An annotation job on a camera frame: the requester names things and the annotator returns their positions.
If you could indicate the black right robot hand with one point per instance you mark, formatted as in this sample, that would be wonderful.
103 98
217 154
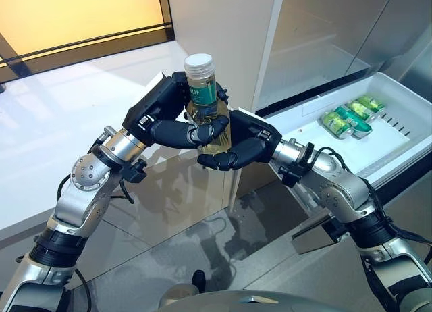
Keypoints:
256 139

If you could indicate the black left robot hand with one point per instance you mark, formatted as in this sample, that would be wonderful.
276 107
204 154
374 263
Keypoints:
152 102

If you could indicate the yellow drink bottle white cap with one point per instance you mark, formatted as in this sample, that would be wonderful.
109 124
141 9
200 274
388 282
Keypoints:
200 89

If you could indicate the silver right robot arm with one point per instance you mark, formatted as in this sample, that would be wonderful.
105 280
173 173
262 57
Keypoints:
344 190

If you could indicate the stainless steel fridge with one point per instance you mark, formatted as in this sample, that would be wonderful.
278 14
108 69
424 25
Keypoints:
320 31

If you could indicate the fridge drawer with white bin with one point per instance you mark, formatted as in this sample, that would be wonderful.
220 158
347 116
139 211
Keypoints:
388 150

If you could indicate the light green drink can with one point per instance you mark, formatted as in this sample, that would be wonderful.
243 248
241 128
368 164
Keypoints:
371 103
359 109
335 123

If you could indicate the teal green drink can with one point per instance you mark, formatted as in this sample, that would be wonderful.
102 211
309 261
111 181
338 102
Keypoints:
357 123

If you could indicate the white tall cabinet panel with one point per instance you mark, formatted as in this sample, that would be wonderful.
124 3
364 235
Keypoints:
219 21

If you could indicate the black framed backlit window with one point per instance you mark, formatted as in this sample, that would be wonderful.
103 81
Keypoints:
84 15

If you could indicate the grey robot torso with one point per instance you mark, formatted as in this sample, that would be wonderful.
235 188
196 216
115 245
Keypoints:
249 302

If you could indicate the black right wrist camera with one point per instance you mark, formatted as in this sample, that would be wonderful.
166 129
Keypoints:
292 177

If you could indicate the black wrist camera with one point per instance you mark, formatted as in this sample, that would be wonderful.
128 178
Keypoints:
292 177
135 172

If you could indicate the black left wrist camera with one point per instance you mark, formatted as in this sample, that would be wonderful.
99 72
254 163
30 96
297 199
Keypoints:
135 172

